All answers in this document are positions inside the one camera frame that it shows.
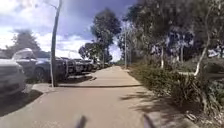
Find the pole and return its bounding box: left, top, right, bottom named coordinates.
left=124, top=28, right=128, bottom=70

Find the tall dark tree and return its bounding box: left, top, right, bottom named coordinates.
left=78, top=8, right=122, bottom=66

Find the tan concrete path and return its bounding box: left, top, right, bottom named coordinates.
left=0, top=65, right=201, bottom=128

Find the thin tree trunk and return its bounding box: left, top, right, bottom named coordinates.
left=49, top=0, right=64, bottom=88

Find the robot's own part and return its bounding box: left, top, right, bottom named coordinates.
left=75, top=115, right=88, bottom=128
left=143, top=114, right=157, bottom=128

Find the row of trees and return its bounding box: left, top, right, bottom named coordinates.
left=117, top=0, right=224, bottom=78

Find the row of parked cars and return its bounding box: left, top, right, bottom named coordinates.
left=0, top=47, right=113, bottom=98

